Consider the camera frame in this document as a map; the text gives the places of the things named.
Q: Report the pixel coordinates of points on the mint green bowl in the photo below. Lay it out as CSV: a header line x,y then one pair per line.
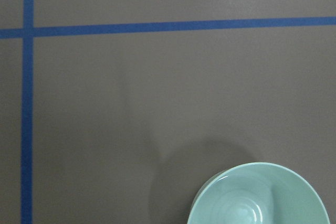
x,y
257,192

